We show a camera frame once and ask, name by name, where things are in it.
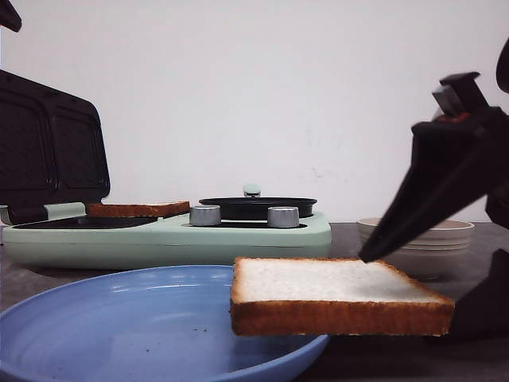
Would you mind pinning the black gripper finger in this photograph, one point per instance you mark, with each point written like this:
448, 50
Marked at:
9, 17
482, 313

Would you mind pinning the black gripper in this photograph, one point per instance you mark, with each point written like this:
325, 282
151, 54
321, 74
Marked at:
458, 158

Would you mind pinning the beige ribbed bowl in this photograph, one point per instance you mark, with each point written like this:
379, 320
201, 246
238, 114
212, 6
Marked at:
434, 253

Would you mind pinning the mint green breakfast maker lid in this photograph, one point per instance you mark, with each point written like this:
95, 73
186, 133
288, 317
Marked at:
52, 150

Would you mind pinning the toast slice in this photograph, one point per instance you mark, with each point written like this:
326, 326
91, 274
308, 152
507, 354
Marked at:
333, 296
138, 210

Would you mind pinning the mint green breakfast maker base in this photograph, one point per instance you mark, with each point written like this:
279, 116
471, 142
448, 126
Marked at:
137, 242

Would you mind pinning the grey table cloth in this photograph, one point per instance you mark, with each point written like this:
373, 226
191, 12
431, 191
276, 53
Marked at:
352, 358

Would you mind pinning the right silver knob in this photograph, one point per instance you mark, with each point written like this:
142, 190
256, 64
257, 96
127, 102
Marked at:
283, 217

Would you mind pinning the silver knob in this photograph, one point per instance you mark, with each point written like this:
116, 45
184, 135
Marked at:
205, 215
283, 217

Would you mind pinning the small black frying pan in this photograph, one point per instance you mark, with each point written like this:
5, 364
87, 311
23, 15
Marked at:
252, 206

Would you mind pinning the left silver knob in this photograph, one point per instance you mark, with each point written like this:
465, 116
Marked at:
205, 215

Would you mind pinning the blue plate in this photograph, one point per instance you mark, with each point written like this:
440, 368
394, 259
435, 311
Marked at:
157, 324

